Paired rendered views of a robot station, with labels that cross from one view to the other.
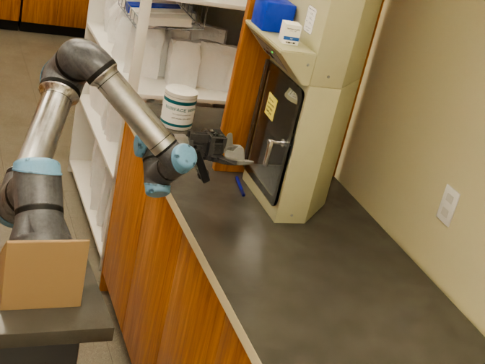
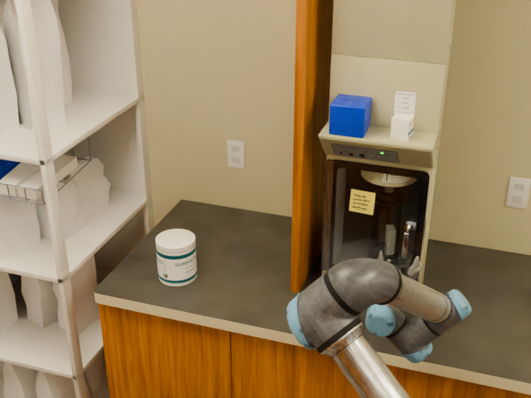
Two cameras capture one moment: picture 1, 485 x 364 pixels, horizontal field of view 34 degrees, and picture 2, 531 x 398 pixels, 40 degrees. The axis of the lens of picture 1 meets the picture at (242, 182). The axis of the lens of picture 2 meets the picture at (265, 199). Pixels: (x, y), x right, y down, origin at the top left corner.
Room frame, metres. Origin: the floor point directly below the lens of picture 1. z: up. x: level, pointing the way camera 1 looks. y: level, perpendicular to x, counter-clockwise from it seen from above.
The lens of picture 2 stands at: (1.29, 1.61, 2.29)
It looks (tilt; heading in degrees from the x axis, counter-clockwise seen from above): 27 degrees down; 313
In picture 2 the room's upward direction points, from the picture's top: straight up
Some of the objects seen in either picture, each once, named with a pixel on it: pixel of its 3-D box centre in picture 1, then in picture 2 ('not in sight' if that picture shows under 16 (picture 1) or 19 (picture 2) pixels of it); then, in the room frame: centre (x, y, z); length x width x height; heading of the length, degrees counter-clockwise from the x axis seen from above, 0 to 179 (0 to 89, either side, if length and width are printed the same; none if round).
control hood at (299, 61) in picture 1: (276, 51); (376, 150); (2.39, -0.01, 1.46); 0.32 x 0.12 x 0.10; 25
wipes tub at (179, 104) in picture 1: (178, 107); (176, 257); (2.93, 0.31, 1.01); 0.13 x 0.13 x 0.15
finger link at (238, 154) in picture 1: (239, 154); (416, 264); (2.20, 0.03, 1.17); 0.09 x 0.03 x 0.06; 88
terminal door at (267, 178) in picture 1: (271, 132); (373, 224); (2.41, -0.06, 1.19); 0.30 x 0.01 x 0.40; 25
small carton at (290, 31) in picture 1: (290, 32); (402, 126); (2.33, -0.04, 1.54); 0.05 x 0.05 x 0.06; 16
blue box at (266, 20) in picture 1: (273, 14); (350, 115); (2.46, 0.02, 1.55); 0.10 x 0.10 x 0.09; 25
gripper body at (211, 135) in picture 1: (204, 145); (393, 278); (2.20, 0.14, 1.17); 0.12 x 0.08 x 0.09; 115
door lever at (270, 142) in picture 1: (273, 152); (406, 242); (2.30, -0.07, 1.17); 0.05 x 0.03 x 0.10; 115
